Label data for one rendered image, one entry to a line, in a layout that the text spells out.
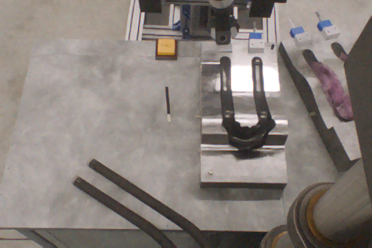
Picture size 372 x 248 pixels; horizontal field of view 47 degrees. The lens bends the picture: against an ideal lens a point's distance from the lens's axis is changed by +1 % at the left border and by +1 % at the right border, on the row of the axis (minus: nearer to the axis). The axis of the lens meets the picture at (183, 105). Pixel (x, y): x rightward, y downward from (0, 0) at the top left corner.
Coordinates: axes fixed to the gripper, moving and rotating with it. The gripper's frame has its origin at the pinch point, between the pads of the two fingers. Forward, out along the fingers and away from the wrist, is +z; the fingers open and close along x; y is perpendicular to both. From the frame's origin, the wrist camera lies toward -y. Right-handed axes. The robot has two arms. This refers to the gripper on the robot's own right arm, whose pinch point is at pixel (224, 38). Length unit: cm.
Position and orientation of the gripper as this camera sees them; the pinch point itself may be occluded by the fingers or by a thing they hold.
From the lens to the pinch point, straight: 145.1
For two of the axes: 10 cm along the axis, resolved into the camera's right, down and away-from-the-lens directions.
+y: 0.1, -9.4, 3.5
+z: 1.4, 3.4, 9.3
